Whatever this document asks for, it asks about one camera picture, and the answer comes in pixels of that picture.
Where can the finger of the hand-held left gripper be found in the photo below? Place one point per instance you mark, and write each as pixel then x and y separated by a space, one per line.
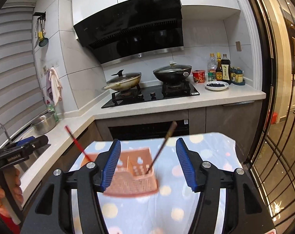
pixel 25 141
pixel 39 142

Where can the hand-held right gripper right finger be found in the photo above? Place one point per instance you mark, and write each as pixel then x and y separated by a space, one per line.
pixel 185 165

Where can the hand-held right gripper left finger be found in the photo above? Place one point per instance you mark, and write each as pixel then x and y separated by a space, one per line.
pixel 112 165

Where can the pink perforated utensil holder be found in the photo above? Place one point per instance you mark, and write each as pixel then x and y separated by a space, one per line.
pixel 135 178

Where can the brown chopstick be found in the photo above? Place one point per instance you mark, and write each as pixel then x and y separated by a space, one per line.
pixel 162 148

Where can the red chopstick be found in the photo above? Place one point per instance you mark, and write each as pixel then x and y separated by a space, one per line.
pixel 76 143

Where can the person's left forearm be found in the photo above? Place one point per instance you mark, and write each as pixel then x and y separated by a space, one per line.
pixel 7 226

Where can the person's left hand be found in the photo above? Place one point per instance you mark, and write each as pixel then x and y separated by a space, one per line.
pixel 17 190

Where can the steel sink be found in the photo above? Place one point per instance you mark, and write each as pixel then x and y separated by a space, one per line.
pixel 25 165

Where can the steel pot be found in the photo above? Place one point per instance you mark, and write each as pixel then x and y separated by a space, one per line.
pixel 43 124

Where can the steel faucet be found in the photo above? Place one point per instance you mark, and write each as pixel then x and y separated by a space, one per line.
pixel 4 131

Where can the green dish soap bottle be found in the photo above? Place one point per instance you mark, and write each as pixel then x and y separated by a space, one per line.
pixel 51 108

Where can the black built-in oven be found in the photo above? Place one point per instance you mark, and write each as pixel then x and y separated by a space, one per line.
pixel 142 131

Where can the purple cloth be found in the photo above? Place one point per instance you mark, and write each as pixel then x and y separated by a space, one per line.
pixel 49 87

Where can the white towel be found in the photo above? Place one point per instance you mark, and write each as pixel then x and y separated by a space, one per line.
pixel 56 85

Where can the blue printed tablecloth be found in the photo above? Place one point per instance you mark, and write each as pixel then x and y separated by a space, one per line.
pixel 147 214

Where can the white window blinds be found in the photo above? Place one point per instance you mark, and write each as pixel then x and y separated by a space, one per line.
pixel 13 78

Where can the grey base cabinet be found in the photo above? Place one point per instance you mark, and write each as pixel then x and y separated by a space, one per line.
pixel 232 117

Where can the black gas stove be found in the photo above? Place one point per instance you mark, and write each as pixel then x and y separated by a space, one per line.
pixel 150 100

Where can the white plate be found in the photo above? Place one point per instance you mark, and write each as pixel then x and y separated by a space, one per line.
pixel 217 88

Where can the pile of blueberries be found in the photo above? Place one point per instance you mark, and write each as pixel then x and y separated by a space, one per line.
pixel 216 85

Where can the black wok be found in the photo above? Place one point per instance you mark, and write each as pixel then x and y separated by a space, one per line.
pixel 172 77

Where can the red instant noodle cup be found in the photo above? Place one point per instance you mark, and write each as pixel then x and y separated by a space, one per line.
pixel 198 76

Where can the glass lid with white knob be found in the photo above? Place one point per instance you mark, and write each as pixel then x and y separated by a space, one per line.
pixel 172 68

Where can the teal slotted spoon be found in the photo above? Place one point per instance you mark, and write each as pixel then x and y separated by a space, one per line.
pixel 43 42

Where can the red box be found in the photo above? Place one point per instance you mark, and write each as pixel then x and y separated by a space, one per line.
pixel 273 117

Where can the yellow capped dark sauce bottle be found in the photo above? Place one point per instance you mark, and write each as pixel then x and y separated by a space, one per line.
pixel 219 70

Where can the blue lidded seasoning jar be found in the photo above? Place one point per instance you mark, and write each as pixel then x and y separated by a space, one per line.
pixel 233 75
pixel 239 76

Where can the dark soy sauce bottle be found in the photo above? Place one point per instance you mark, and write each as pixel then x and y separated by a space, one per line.
pixel 226 72

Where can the clear plastic bottle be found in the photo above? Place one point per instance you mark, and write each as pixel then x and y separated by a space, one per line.
pixel 212 64

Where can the glass sliding door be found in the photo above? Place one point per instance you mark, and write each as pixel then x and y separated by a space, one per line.
pixel 279 78

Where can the black range hood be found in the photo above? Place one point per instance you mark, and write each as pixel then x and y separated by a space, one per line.
pixel 137 29

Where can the white wall socket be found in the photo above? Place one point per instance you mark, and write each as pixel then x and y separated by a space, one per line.
pixel 44 70

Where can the black wall hook rack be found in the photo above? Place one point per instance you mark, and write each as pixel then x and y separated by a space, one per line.
pixel 39 14

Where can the brown wall switch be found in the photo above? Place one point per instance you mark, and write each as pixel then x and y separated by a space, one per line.
pixel 238 45

